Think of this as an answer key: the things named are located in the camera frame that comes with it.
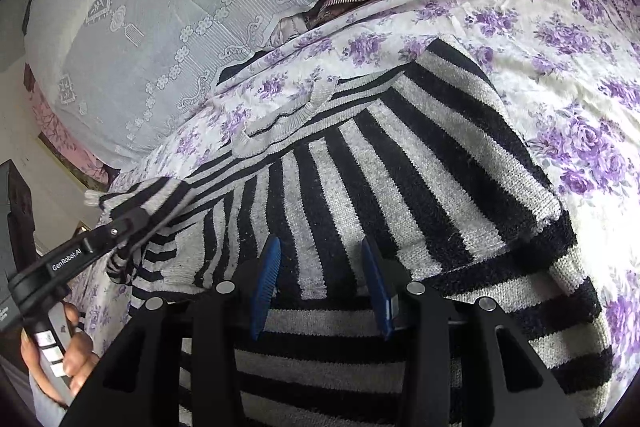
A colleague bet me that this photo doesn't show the pink floral cloth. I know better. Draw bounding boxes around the pink floral cloth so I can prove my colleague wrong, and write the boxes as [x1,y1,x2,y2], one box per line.
[24,64,113,190]

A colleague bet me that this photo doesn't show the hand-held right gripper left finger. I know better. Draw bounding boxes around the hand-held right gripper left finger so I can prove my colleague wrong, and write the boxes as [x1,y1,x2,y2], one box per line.
[67,234,283,427]

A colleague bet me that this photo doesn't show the black white striped sweater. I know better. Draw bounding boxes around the black white striped sweater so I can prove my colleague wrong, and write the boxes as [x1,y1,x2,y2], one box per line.
[85,34,617,427]

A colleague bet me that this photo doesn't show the purple floral bedsheet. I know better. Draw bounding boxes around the purple floral bedsheet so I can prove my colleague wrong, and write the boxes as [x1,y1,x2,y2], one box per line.
[65,0,640,408]

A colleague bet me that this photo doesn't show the dark cloth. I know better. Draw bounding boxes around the dark cloth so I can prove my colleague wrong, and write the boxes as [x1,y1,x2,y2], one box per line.
[217,52,263,84]

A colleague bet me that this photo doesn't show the person's left hand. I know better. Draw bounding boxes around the person's left hand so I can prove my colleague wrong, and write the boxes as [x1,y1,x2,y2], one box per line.
[20,301,102,405]

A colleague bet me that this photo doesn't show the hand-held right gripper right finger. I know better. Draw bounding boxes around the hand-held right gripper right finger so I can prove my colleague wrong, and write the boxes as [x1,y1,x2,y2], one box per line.
[360,236,583,427]

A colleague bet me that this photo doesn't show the white lace cloth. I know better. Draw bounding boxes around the white lace cloth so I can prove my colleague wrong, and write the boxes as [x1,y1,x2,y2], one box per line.
[22,0,561,160]

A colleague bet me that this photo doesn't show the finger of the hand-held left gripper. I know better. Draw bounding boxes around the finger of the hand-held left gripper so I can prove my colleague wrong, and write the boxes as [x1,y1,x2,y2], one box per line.
[92,206,152,255]

